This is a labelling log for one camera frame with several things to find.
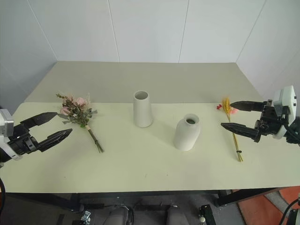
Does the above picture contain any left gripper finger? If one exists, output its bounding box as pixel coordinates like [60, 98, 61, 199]
[20, 112, 58, 130]
[37, 128, 73, 152]

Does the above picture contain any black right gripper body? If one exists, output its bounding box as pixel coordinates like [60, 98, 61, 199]
[254, 99, 289, 143]

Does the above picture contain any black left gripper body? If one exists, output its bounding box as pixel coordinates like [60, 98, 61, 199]
[8, 123, 41, 156]

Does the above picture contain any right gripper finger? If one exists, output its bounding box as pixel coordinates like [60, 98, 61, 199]
[230, 100, 264, 112]
[220, 122, 259, 141]

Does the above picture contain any white bottle-shaped vase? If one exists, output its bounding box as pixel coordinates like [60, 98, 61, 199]
[172, 113, 201, 152]

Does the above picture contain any white tapered vase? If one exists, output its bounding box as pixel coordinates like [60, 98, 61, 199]
[133, 90, 153, 128]

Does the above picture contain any yellow wheat bouquet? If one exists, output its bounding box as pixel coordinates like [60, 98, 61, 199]
[215, 95, 244, 163]

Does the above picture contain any pink flower bouquet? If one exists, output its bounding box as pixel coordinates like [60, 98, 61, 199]
[55, 92, 104, 154]

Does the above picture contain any silver metal caster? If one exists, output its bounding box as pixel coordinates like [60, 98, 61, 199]
[80, 210, 92, 225]

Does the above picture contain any dark rounded shape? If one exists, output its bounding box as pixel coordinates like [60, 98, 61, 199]
[165, 207, 189, 225]
[109, 206, 133, 225]

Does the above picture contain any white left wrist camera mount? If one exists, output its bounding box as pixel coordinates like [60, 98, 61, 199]
[0, 109, 23, 168]

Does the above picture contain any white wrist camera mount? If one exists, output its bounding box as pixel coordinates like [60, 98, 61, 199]
[0, 109, 23, 168]
[273, 85, 297, 141]

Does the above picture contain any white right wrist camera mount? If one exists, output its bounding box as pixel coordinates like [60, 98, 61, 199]
[273, 85, 297, 141]

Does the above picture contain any black table frame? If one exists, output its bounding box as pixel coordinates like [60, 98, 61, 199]
[0, 180, 300, 213]

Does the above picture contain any grey cable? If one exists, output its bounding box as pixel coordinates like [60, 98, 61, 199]
[280, 194, 300, 225]

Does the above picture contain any black metal bracket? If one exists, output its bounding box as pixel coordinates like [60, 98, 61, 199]
[198, 204, 215, 225]

